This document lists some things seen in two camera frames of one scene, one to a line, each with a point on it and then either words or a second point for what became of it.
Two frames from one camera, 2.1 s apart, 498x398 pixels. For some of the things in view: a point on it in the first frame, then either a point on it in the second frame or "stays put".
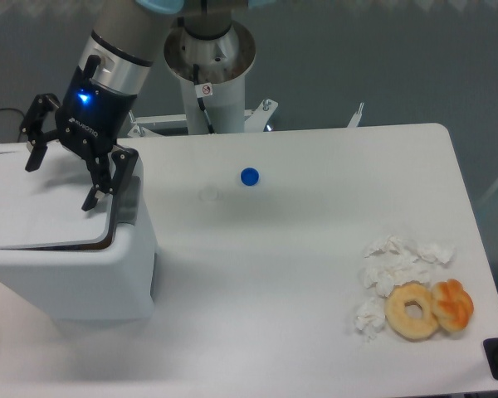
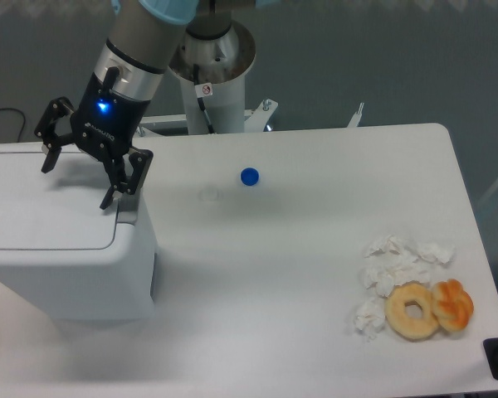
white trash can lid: (41, 210) stays put
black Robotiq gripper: (89, 118) → (105, 120)
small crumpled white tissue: (371, 318) stays put
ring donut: (407, 327) stays put
